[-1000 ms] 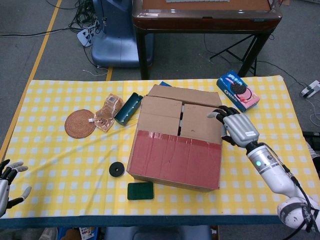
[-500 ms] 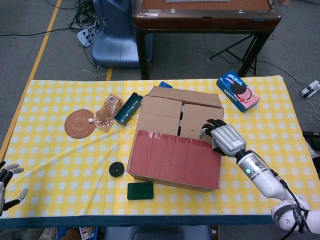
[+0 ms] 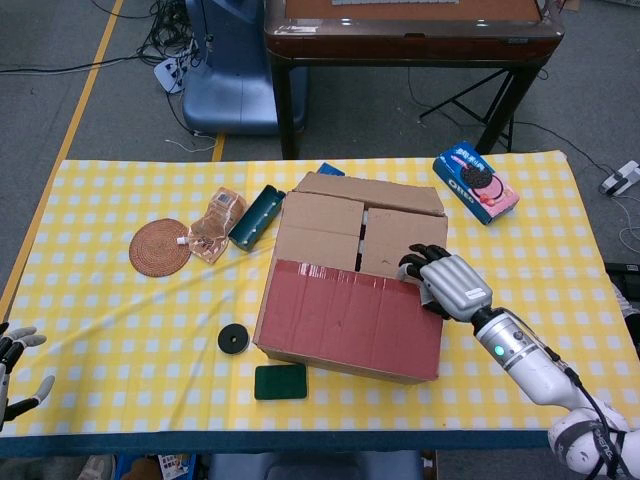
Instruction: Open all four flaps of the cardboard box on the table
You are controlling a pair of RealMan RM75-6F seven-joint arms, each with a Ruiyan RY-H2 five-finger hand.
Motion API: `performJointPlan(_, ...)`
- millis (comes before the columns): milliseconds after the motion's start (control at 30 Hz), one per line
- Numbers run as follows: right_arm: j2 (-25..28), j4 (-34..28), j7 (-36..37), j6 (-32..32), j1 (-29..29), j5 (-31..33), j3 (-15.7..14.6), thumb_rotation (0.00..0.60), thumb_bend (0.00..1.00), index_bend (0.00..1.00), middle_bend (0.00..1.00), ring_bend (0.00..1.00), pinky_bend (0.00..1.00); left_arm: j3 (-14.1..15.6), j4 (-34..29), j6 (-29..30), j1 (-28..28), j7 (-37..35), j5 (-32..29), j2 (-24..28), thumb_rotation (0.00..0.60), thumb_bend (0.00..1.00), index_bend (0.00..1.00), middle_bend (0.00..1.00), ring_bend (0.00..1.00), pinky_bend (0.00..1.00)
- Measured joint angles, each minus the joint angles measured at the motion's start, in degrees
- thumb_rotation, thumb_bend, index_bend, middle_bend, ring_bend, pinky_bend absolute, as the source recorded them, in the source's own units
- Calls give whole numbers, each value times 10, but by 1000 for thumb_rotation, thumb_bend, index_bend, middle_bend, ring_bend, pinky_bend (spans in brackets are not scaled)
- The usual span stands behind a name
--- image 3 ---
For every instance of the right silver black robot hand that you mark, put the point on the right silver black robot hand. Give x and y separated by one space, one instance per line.
455 285

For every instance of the brown mahjong table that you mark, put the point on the brown mahjong table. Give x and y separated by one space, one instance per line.
400 45

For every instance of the white power strip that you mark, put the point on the white power strip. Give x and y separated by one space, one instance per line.
620 179
167 72

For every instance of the clear spout pouch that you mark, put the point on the clear spout pouch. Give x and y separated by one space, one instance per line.
215 230

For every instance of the blue padded seat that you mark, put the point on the blue padded seat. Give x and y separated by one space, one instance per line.
310 467

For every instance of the blue machine base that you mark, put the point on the blue machine base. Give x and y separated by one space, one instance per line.
235 90

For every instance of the dark green tin box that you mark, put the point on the dark green tin box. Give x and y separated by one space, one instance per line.
255 217

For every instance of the blue pink Oreo box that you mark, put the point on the blue pink Oreo box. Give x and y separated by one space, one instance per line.
475 182

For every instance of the green yellow sponge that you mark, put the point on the green yellow sponge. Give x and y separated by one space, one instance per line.
280 382

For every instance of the large brown cardboard box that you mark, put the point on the large brown cardboard box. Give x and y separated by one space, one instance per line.
350 310

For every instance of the round woven rattan coaster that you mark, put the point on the round woven rattan coaster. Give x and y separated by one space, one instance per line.
160 247

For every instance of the yellow white checkered tablecloth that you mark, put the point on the yellow white checkered tablecloth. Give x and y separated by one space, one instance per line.
125 300

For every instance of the blue small packet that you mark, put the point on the blue small packet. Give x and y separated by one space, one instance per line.
330 169

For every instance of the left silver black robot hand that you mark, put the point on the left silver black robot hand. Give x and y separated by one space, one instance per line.
5 360

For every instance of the colourful printed carton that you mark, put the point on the colourful printed carton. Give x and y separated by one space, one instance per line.
175 465

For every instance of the black round disc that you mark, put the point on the black round disc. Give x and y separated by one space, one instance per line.
232 339

